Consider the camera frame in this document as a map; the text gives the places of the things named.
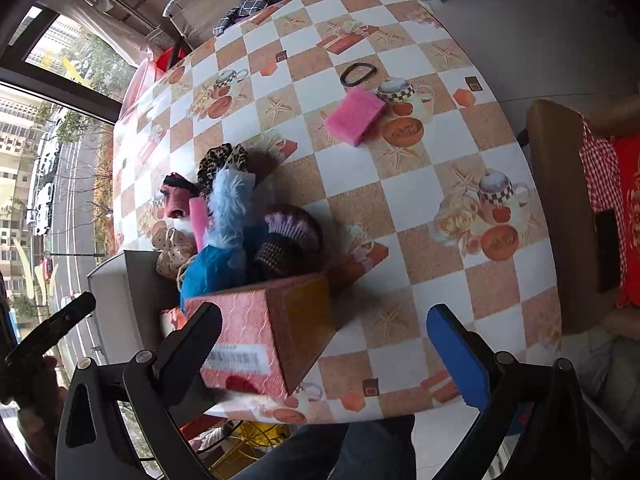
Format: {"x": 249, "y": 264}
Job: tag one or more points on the pink patterned carton box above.
{"x": 272, "y": 333}

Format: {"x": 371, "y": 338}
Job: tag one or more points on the pink sponge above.
{"x": 354, "y": 116}
{"x": 199, "y": 220}

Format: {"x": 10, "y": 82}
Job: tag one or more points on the leopard print scrunchie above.
{"x": 219, "y": 157}

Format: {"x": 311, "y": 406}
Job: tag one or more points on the blue cloth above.
{"x": 216, "y": 269}

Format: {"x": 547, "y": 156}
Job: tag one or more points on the white open cardboard box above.
{"x": 130, "y": 296}

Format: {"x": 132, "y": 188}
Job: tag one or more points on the polka dot white scrunchie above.
{"x": 174, "y": 249}

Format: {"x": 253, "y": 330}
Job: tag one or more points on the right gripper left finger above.
{"x": 180, "y": 357}

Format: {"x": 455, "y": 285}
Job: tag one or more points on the pink and black sock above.
{"x": 177, "y": 192}

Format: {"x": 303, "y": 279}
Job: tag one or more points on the red checkered cloth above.
{"x": 602, "y": 177}

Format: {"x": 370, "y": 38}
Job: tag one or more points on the person's jeans legs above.
{"x": 377, "y": 449}

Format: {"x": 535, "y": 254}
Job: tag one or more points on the checkered patterned tablecloth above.
{"x": 436, "y": 205}

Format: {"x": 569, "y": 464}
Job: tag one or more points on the person's left hand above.
{"x": 41, "y": 409}

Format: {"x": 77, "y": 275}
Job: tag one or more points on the white curtain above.
{"x": 91, "y": 14}

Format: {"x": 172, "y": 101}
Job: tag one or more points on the pink plastic basin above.
{"x": 147, "y": 74}

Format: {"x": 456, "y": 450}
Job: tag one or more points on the white fluffy plush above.
{"x": 229, "y": 203}

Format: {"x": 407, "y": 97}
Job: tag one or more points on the plaid clothing on chair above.
{"x": 241, "y": 11}

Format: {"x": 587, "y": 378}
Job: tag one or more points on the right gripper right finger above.
{"x": 463, "y": 353}

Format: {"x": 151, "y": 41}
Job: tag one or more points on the wooden chair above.
{"x": 555, "y": 135}

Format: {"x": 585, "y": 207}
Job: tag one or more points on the red embroidered cushion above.
{"x": 627, "y": 152}

